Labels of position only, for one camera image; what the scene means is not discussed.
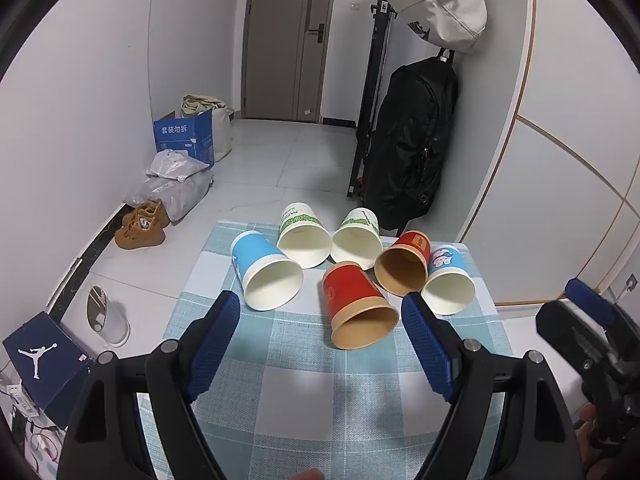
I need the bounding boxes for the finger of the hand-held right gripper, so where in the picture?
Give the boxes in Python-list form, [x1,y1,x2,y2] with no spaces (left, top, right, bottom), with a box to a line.
[565,278,640,353]
[536,301,608,377]

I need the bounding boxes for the plain blue paper cup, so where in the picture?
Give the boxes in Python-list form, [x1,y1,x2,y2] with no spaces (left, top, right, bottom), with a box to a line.
[230,231,304,311]

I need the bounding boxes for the black backpack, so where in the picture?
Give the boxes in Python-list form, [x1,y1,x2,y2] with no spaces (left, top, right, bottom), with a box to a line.
[361,50,460,233]

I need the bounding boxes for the white wardrobe with gold trim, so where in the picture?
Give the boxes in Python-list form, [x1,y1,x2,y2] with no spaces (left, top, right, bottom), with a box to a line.
[457,0,640,307]

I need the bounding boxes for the tangled cables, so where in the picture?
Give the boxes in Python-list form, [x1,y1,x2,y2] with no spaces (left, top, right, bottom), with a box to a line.
[7,410,63,468]

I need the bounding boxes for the white power strip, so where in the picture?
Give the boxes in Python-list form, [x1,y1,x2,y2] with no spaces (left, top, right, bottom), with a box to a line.
[2,382,40,418]

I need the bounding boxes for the red paper cup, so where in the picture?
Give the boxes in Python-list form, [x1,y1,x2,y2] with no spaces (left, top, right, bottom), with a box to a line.
[321,261,400,351]
[374,230,432,297]

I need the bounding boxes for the grey door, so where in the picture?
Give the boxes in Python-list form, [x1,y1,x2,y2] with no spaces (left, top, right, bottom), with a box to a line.
[241,0,337,122]

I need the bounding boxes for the light grey hanging bag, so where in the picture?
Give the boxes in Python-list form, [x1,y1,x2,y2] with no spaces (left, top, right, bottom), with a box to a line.
[376,0,488,54]

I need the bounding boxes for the white trash bin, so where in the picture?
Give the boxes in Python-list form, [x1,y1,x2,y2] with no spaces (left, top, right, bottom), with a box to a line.
[86,286,132,347]

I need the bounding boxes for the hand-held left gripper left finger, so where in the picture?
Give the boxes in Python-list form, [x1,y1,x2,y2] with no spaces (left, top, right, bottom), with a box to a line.
[56,290,242,480]

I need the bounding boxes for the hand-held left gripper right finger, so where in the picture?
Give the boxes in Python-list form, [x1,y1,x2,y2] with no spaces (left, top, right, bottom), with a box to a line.
[401,292,583,480]

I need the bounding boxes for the white parcel bag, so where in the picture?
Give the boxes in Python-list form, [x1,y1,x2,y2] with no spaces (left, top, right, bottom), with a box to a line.
[146,149,211,184]

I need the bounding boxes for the blue cardboard box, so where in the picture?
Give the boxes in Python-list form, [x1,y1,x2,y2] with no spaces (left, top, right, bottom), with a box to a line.
[153,110,216,170]

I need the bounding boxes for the beige tote bag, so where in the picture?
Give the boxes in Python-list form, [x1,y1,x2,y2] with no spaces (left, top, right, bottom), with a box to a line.
[180,94,235,162]

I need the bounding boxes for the checkered teal tablecloth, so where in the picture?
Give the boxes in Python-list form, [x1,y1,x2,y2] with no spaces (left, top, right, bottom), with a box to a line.
[135,220,516,480]

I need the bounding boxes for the black metal rack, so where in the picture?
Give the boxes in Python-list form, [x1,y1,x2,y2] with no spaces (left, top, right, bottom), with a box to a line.
[346,0,397,198]

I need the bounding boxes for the blue pink-print paper cup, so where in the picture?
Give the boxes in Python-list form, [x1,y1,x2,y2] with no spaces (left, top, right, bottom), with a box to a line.
[421,245,476,316]

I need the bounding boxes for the person's right hand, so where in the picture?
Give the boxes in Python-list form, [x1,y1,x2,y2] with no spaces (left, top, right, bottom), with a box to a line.
[575,404,601,461]

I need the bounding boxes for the white green-print paper cup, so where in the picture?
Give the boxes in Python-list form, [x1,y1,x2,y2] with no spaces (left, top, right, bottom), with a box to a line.
[276,202,334,269]
[332,207,384,266]

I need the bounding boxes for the brown shoe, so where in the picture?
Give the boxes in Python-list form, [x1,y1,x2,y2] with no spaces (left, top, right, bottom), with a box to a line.
[122,199,171,228]
[115,210,167,249]

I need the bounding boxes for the dark blue shoebox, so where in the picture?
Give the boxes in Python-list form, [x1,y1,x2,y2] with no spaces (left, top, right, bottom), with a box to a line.
[2,311,96,413]

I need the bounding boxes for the grey parcel bag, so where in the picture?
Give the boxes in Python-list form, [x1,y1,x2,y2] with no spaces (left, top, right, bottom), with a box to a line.
[124,172,215,224]

